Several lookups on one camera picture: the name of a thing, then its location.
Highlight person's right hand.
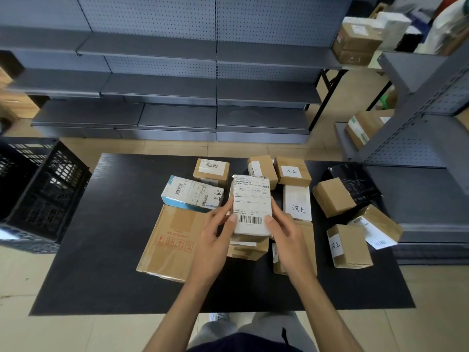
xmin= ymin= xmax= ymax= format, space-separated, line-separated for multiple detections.
xmin=265 ymin=207 xmax=316 ymax=282

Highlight person's left hand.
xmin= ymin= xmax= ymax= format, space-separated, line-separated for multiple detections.
xmin=196 ymin=196 xmax=239 ymax=287

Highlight white parcel with shipping label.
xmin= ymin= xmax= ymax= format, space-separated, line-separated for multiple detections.
xmin=229 ymin=174 xmax=273 ymax=239

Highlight person's left forearm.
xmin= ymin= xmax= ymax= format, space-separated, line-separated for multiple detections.
xmin=143 ymin=276 xmax=220 ymax=352

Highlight person's right forearm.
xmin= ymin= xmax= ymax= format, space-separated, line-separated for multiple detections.
xmin=291 ymin=271 xmax=364 ymax=352

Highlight low cardboard box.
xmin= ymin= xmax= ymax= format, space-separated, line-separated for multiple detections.
xmin=227 ymin=234 xmax=270 ymax=262

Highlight white parcel with handwriting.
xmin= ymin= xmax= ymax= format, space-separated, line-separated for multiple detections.
xmin=283 ymin=185 xmax=313 ymax=222

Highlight flat cardboard parcel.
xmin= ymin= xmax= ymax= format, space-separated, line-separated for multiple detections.
xmin=271 ymin=215 xmax=318 ymax=277

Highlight white and blue labelled box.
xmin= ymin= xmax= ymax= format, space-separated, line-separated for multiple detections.
xmin=161 ymin=175 xmax=225 ymax=213

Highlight small cardboard box barcode label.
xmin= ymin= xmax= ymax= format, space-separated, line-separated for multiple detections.
xmin=193 ymin=158 xmax=230 ymax=189

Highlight cardboard box small handwritten label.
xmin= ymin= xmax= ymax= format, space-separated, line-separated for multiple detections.
xmin=274 ymin=156 xmax=312 ymax=187

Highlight cardboard box with side label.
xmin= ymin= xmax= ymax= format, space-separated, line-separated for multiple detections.
xmin=247 ymin=155 xmax=279 ymax=190

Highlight large flat cardboard box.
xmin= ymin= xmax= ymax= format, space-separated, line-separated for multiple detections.
xmin=136 ymin=204 xmax=206 ymax=284

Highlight plain cardboard box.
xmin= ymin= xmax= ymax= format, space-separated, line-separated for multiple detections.
xmin=312 ymin=177 xmax=357 ymax=219

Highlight cardboard box handwritten side label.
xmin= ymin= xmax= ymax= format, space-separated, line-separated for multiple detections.
xmin=326 ymin=224 xmax=374 ymax=270

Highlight black plastic bag parcel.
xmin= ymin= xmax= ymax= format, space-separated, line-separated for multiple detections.
xmin=322 ymin=163 xmax=382 ymax=206

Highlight grey trousers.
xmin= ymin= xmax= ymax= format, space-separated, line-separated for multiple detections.
xmin=187 ymin=311 xmax=318 ymax=352

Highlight cardboard box loose barcode label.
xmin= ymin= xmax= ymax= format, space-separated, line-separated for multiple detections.
xmin=347 ymin=204 xmax=404 ymax=251

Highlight dark blue shirt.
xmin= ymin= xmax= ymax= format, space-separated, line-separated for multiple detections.
xmin=186 ymin=333 xmax=305 ymax=352

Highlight cardboard box with green label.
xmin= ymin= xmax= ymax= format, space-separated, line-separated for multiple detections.
xmin=344 ymin=109 xmax=395 ymax=150

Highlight black folding table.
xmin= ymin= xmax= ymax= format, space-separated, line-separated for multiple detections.
xmin=309 ymin=68 xmax=393 ymax=132

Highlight long grey pegboard shelving unit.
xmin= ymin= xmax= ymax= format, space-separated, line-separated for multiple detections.
xmin=0 ymin=0 xmax=353 ymax=144

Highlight grey pegboard shelf rack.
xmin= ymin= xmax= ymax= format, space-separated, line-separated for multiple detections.
xmin=334 ymin=42 xmax=469 ymax=266

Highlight black plastic crate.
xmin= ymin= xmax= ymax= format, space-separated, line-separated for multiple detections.
xmin=0 ymin=137 xmax=92 ymax=254

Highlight stacked cardboard boxes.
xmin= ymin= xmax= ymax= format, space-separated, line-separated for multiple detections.
xmin=331 ymin=22 xmax=384 ymax=66

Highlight white carton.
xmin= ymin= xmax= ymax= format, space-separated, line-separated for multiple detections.
xmin=377 ymin=12 xmax=412 ymax=52

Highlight white plastic bag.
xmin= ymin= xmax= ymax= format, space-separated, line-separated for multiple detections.
xmin=416 ymin=0 xmax=469 ymax=56

